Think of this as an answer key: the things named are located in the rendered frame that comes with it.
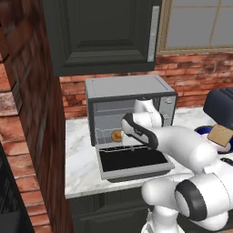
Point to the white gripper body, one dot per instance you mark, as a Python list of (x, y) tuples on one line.
[(126, 137)]

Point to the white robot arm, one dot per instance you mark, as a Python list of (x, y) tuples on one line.
[(185, 151)]

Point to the round golden bread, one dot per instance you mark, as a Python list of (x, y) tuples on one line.
[(116, 136)]

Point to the grey toaster oven door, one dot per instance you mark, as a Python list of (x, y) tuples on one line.
[(130, 159)]

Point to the grey toaster oven knob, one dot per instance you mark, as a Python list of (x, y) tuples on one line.
[(168, 101), (166, 116)]

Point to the grey toaster oven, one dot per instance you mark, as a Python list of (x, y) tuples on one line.
[(127, 86)]

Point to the blue bowl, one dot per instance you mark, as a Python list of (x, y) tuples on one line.
[(202, 129)]

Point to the tan bread slice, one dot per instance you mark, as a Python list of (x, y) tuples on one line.
[(220, 135)]

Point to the dark blue toaster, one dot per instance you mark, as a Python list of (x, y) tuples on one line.
[(220, 106)]

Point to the dark lower cupboard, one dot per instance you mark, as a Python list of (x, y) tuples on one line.
[(106, 212)]

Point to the dark upper cupboard door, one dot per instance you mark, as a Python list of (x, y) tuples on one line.
[(103, 33)]

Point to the black appliance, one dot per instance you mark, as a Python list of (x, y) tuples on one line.
[(12, 200)]

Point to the beige framed window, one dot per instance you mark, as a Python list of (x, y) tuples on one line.
[(197, 24)]

